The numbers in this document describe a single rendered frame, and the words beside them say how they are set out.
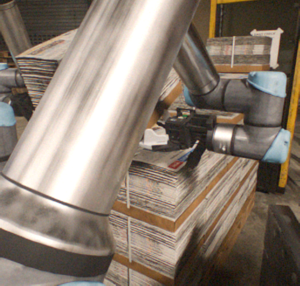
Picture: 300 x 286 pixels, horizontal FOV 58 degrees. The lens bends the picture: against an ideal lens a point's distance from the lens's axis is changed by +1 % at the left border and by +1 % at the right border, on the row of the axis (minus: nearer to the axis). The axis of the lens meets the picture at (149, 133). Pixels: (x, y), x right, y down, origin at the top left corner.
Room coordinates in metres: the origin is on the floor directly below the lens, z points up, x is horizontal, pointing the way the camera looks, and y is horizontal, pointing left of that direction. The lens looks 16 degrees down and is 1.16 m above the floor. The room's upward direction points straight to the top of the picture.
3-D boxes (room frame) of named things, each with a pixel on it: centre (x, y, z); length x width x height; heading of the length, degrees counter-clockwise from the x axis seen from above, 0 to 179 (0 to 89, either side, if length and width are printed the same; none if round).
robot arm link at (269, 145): (0.57, -0.25, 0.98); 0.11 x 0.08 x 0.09; 59
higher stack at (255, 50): (1.97, -0.62, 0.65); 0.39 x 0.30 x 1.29; 58
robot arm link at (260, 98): (0.59, -0.23, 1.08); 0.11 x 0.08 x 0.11; 50
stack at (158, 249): (1.36, -0.23, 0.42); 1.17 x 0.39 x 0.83; 148
